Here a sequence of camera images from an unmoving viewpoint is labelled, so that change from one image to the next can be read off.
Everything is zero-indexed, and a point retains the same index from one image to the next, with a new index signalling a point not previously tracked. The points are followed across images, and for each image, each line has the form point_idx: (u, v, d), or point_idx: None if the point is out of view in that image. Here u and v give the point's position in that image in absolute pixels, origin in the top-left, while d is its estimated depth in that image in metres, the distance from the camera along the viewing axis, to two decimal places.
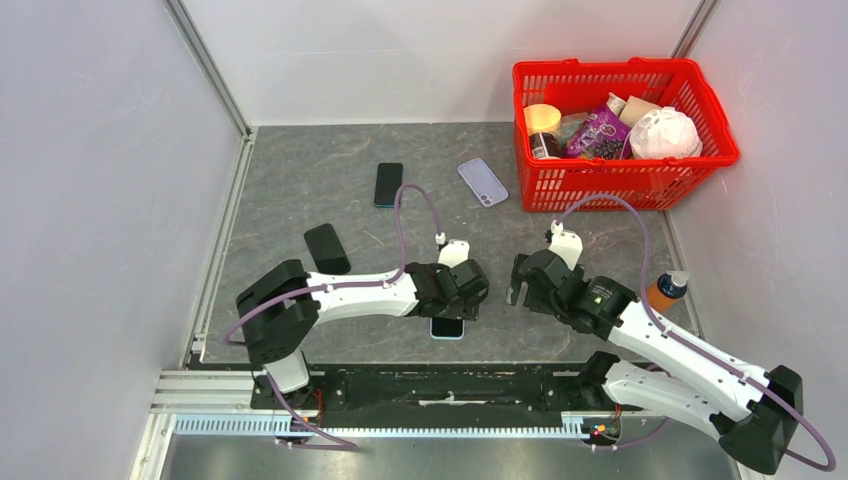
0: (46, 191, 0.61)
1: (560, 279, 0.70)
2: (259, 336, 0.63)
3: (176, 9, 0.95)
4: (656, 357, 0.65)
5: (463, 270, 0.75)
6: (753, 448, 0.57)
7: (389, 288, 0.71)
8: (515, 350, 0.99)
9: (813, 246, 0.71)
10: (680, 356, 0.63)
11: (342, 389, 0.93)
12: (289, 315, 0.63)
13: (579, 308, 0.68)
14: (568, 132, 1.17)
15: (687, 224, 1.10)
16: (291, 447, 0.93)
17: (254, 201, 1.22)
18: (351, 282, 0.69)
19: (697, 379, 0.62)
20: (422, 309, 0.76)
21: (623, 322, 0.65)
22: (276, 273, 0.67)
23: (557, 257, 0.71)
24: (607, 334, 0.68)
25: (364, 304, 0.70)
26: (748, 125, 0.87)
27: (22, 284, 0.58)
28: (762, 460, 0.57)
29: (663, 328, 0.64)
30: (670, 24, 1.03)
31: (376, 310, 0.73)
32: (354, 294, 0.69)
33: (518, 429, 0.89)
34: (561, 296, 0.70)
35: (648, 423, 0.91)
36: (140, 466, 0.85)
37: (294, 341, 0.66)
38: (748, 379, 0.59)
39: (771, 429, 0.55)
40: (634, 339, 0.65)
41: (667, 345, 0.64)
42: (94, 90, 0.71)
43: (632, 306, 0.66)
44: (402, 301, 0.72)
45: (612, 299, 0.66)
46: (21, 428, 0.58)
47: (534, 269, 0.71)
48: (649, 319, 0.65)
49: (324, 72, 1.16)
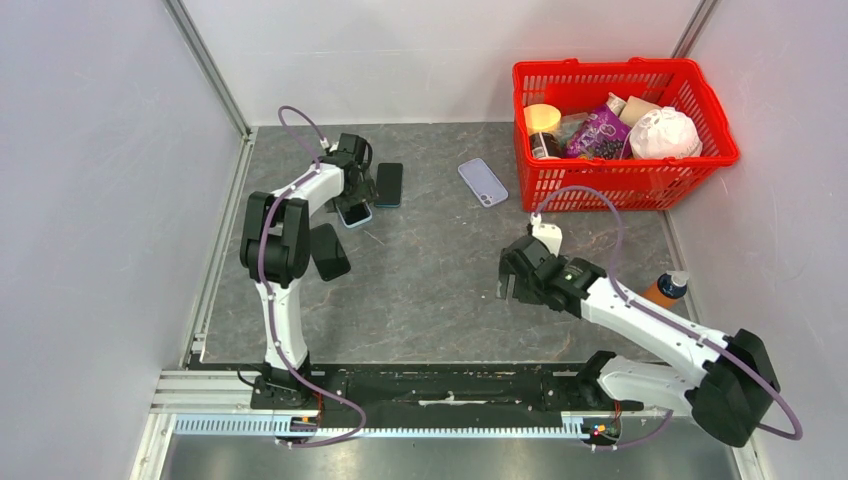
0: (45, 190, 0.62)
1: (538, 261, 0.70)
2: (287, 252, 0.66)
3: (176, 9, 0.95)
4: (622, 328, 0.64)
5: (350, 142, 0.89)
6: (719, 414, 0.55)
7: (323, 172, 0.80)
8: (515, 350, 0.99)
9: (813, 247, 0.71)
10: (643, 325, 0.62)
11: (342, 389, 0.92)
12: (293, 214, 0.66)
13: (553, 286, 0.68)
14: (568, 132, 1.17)
15: (687, 224, 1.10)
16: (291, 447, 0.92)
17: None
18: (299, 182, 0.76)
19: (657, 344, 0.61)
20: (349, 181, 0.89)
21: (590, 293, 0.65)
22: (249, 209, 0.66)
23: (537, 241, 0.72)
24: (581, 313, 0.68)
25: (318, 193, 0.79)
26: (749, 124, 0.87)
27: (20, 284, 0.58)
28: (732, 431, 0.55)
29: (626, 297, 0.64)
30: (670, 24, 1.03)
31: (322, 197, 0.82)
32: (309, 186, 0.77)
33: (518, 429, 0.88)
34: (538, 277, 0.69)
35: (649, 423, 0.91)
36: (140, 465, 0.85)
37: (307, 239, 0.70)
38: (705, 341, 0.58)
39: (726, 389, 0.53)
40: (599, 309, 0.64)
41: (630, 313, 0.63)
42: (93, 89, 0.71)
43: (599, 281, 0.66)
44: (337, 174, 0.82)
45: (582, 276, 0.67)
46: (21, 427, 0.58)
47: (515, 250, 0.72)
48: (613, 290, 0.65)
49: (324, 72, 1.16)
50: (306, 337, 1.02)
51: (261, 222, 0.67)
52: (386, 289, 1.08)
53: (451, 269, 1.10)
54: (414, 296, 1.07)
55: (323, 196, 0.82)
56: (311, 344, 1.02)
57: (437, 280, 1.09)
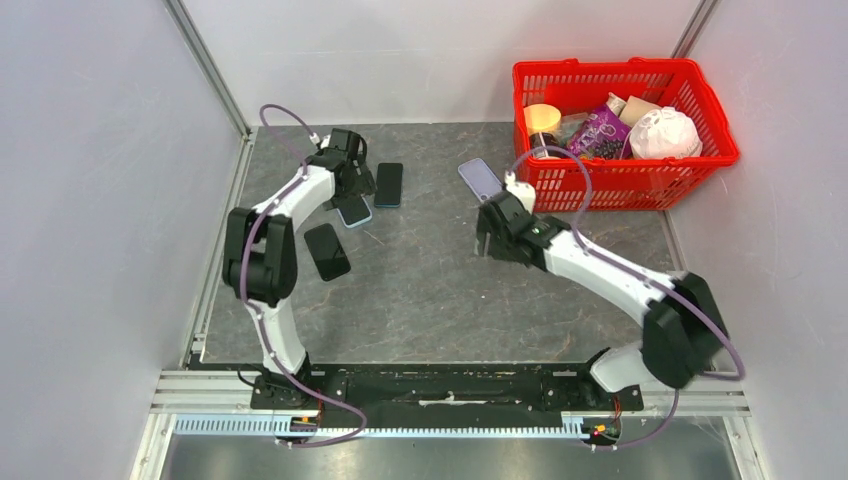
0: (45, 190, 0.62)
1: (510, 215, 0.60)
2: (272, 272, 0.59)
3: (176, 9, 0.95)
4: (578, 276, 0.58)
5: (341, 137, 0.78)
6: (664, 353, 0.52)
7: (312, 177, 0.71)
8: (515, 350, 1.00)
9: (813, 247, 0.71)
10: (599, 271, 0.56)
11: (342, 389, 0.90)
12: (278, 232, 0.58)
13: (520, 240, 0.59)
14: (568, 132, 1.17)
15: (686, 224, 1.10)
16: (290, 447, 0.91)
17: (254, 202, 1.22)
18: (284, 191, 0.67)
19: (611, 289, 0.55)
20: (341, 183, 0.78)
21: (553, 246, 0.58)
22: (228, 227, 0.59)
23: (513, 194, 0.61)
24: (545, 265, 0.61)
25: (307, 202, 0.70)
26: (749, 124, 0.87)
27: (21, 284, 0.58)
28: (673, 368, 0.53)
29: (583, 244, 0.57)
30: (670, 24, 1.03)
31: (315, 206, 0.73)
32: (296, 196, 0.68)
33: (518, 429, 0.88)
34: (509, 232, 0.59)
35: (649, 423, 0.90)
36: (140, 465, 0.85)
37: (294, 255, 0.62)
38: (652, 282, 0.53)
39: (661, 319, 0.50)
40: (559, 259, 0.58)
41: (588, 261, 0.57)
42: (93, 89, 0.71)
43: (564, 235, 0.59)
44: (327, 178, 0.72)
45: (552, 229, 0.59)
46: (21, 427, 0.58)
47: (485, 203, 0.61)
48: (573, 239, 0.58)
49: (324, 72, 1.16)
50: (306, 337, 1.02)
51: (243, 241, 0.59)
52: (386, 289, 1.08)
53: (451, 269, 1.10)
54: (414, 296, 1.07)
55: (315, 203, 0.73)
56: (311, 344, 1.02)
57: (437, 280, 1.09)
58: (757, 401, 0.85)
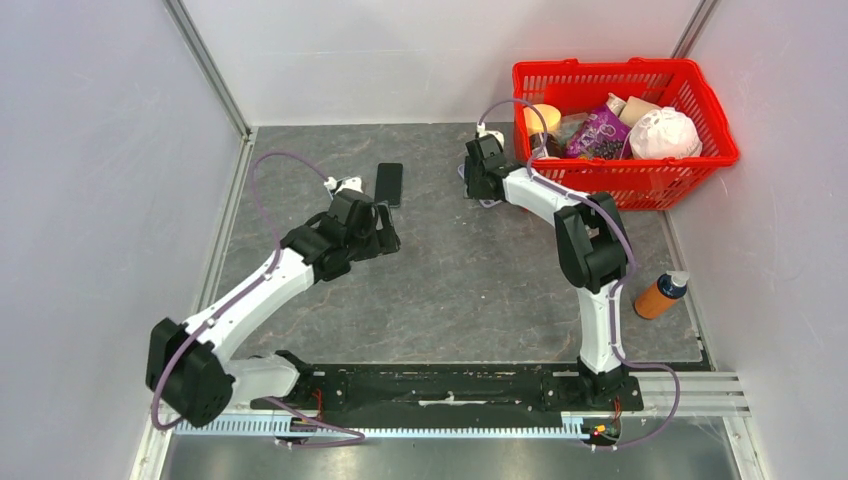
0: (45, 189, 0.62)
1: (488, 155, 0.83)
2: (185, 402, 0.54)
3: (176, 9, 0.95)
4: (527, 199, 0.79)
5: (343, 208, 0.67)
6: (570, 252, 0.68)
7: (274, 276, 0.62)
8: (515, 350, 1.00)
9: (813, 247, 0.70)
10: (538, 190, 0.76)
11: (342, 389, 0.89)
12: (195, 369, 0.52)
13: (490, 174, 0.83)
14: (568, 132, 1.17)
15: (686, 224, 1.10)
16: (291, 447, 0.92)
17: (255, 201, 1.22)
18: (229, 301, 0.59)
19: (543, 204, 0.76)
20: (327, 267, 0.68)
21: (511, 177, 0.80)
22: (152, 344, 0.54)
23: (493, 137, 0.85)
24: (505, 196, 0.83)
25: (259, 310, 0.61)
26: (749, 124, 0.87)
27: (21, 284, 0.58)
28: (574, 268, 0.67)
29: (531, 173, 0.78)
30: (670, 24, 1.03)
31: (278, 307, 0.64)
32: (244, 307, 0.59)
33: (518, 429, 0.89)
34: (484, 167, 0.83)
35: (648, 423, 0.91)
36: (140, 465, 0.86)
37: (221, 380, 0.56)
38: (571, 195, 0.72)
39: (564, 218, 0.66)
40: (513, 184, 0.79)
41: (532, 185, 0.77)
42: (93, 89, 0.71)
43: (520, 171, 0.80)
44: (297, 276, 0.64)
45: (514, 169, 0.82)
46: (21, 427, 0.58)
47: (472, 142, 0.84)
48: (525, 173, 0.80)
49: (324, 72, 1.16)
50: (306, 337, 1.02)
51: (164, 361, 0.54)
52: (386, 289, 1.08)
53: (451, 269, 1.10)
54: (414, 296, 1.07)
55: (278, 302, 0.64)
56: (311, 344, 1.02)
57: (437, 281, 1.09)
58: (757, 401, 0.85)
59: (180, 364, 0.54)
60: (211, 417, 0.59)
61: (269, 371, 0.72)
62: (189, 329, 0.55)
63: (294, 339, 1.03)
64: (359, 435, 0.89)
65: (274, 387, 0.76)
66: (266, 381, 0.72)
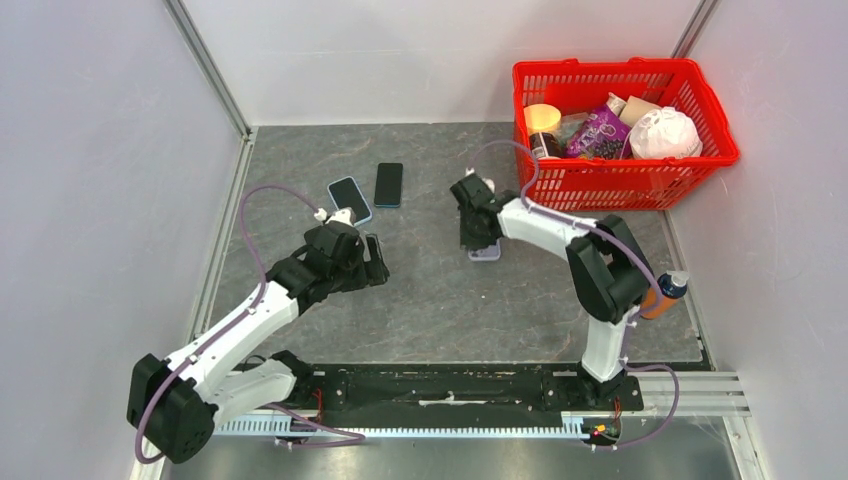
0: (45, 189, 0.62)
1: (474, 192, 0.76)
2: (164, 438, 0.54)
3: (176, 9, 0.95)
4: (529, 233, 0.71)
5: (329, 239, 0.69)
6: (591, 287, 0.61)
7: (258, 310, 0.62)
8: (515, 350, 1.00)
9: (813, 247, 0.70)
10: (541, 223, 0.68)
11: (342, 389, 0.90)
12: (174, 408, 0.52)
13: (483, 211, 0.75)
14: (568, 132, 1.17)
15: (686, 224, 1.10)
16: (291, 447, 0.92)
17: (254, 201, 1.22)
18: (213, 336, 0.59)
19: (550, 238, 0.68)
20: (310, 297, 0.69)
21: (505, 211, 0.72)
22: (134, 380, 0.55)
23: (477, 174, 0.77)
24: (505, 232, 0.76)
25: (242, 345, 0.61)
26: (749, 125, 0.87)
27: (22, 284, 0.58)
28: (598, 301, 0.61)
29: (528, 204, 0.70)
30: (671, 23, 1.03)
31: (264, 339, 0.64)
32: (226, 343, 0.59)
33: (518, 429, 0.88)
34: (473, 206, 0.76)
35: (648, 423, 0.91)
36: (140, 466, 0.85)
37: (202, 415, 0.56)
38: (578, 224, 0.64)
39: (578, 250, 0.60)
40: (510, 220, 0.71)
41: (531, 218, 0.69)
42: (93, 89, 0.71)
43: (515, 204, 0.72)
44: (280, 310, 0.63)
45: (506, 200, 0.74)
46: (21, 427, 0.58)
47: (456, 184, 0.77)
48: (520, 205, 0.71)
49: (324, 72, 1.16)
50: (306, 337, 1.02)
51: (146, 397, 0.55)
52: (386, 288, 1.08)
53: (451, 269, 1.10)
54: (414, 296, 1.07)
55: (263, 335, 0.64)
56: (311, 344, 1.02)
57: (437, 281, 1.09)
58: (757, 401, 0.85)
59: (162, 401, 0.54)
60: (195, 450, 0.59)
61: (258, 384, 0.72)
62: (172, 366, 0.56)
63: (294, 339, 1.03)
64: (358, 435, 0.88)
65: (267, 397, 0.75)
66: (258, 393, 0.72)
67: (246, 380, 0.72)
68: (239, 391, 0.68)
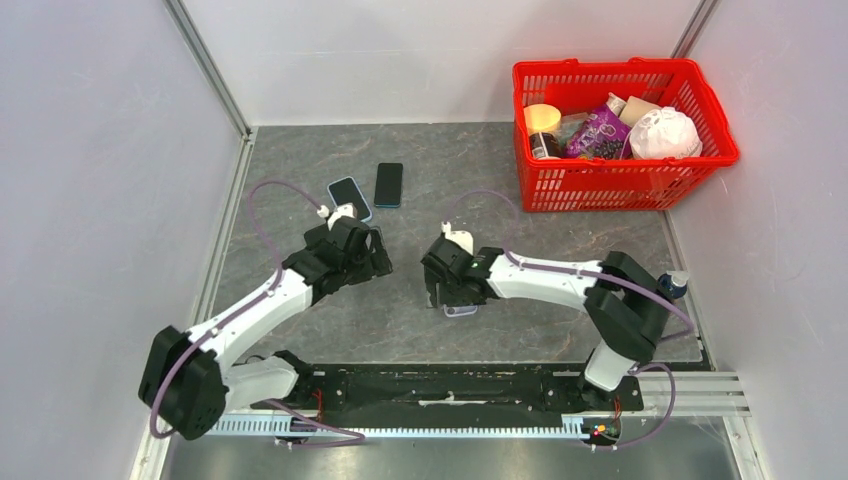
0: (45, 189, 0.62)
1: (450, 258, 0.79)
2: (180, 412, 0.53)
3: (175, 8, 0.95)
4: (526, 288, 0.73)
5: (342, 234, 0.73)
6: (623, 334, 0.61)
7: (276, 292, 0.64)
8: (515, 350, 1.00)
9: (813, 246, 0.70)
10: (536, 278, 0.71)
11: (342, 389, 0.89)
12: (195, 377, 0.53)
13: (467, 276, 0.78)
14: (568, 132, 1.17)
15: (686, 224, 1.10)
16: (291, 447, 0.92)
17: (255, 201, 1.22)
18: (232, 313, 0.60)
19: (550, 290, 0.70)
20: (323, 288, 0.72)
21: (492, 274, 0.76)
22: (154, 351, 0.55)
23: (445, 242, 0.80)
24: (496, 292, 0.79)
25: (259, 325, 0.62)
26: (749, 125, 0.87)
27: (21, 284, 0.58)
28: (633, 346, 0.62)
29: (518, 262, 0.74)
30: (671, 23, 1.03)
31: (278, 324, 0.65)
32: (245, 322, 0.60)
33: (518, 429, 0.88)
34: (455, 272, 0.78)
35: (648, 423, 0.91)
36: (140, 465, 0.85)
37: (217, 391, 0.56)
38: (581, 272, 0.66)
39: (600, 303, 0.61)
40: (502, 280, 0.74)
41: (524, 274, 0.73)
42: (92, 89, 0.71)
43: (497, 265, 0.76)
44: (296, 295, 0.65)
45: (488, 261, 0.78)
46: (21, 427, 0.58)
47: (428, 255, 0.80)
48: (509, 262, 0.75)
49: (323, 71, 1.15)
50: (306, 338, 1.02)
51: (164, 368, 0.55)
52: (386, 288, 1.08)
53: None
54: (414, 296, 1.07)
55: (278, 320, 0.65)
56: (311, 344, 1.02)
57: None
58: (757, 401, 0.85)
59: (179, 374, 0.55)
60: (202, 430, 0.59)
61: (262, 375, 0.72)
62: (193, 338, 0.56)
63: (294, 339, 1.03)
64: (358, 435, 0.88)
65: (270, 390, 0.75)
66: (261, 385, 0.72)
67: (253, 370, 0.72)
68: (247, 377, 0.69)
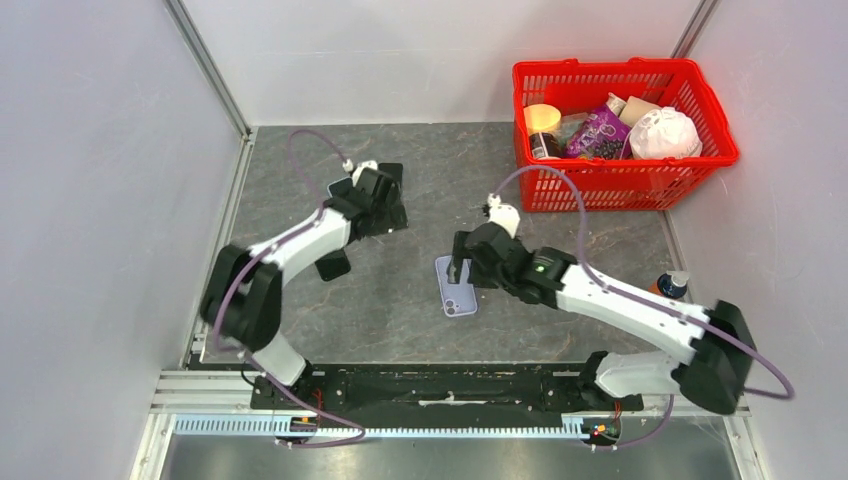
0: (45, 189, 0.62)
1: (506, 253, 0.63)
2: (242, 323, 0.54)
3: (176, 9, 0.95)
4: (601, 314, 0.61)
5: (371, 180, 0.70)
6: (713, 391, 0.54)
7: (323, 224, 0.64)
8: (515, 350, 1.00)
9: (813, 247, 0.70)
10: (625, 310, 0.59)
11: (342, 389, 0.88)
12: (262, 284, 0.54)
13: (526, 280, 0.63)
14: (568, 132, 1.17)
15: (687, 224, 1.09)
16: (290, 447, 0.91)
17: (255, 202, 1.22)
18: (285, 236, 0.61)
19: (636, 325, 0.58)
20: (357, 231, 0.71)
21: (565, 285, 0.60)
22: (217, 265, 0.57)
23: (501, 231, 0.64)
24: (555, 302, 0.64)
25: (309, 250, 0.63)
26: (749, 124, 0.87)
27: (21, 285, 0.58)
28: (719, 405, 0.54)
29: (603, 284, 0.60)
30: (671, 23, 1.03)
31: (323, 252, 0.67)
32: (298, 245, 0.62)
33: (518, 429, 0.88)
34: (510, 271, 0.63)
35: (648, 423, 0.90)
36: (140, 465, 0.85)
37: (277, 306, 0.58)
38: (687, 318, 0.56)
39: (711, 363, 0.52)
40: (577, 299, 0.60)
41: (608, 300, 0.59)
42: (92, 89, 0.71)
43: (568, 271, 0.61)
44: (339, 227, 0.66)
45: (554, 265, 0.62)
46: (21, 427, 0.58)
47: (480, 243, 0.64)
48: (589, 277, 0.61)
49: (323, 72, 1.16)
50: (306, 338, 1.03)
51: (228, 280, 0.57)
52: (386, 288, 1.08)
53: None
54: (414, 296, 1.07)
55: (322, 249, 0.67)
56: (311, 344, 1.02)
57: (437, 281, 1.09)
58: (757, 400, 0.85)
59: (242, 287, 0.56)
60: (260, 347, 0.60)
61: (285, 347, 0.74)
62: (253, 253, 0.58)
63: (294, 339, 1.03)
64: (358, 435, 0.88)
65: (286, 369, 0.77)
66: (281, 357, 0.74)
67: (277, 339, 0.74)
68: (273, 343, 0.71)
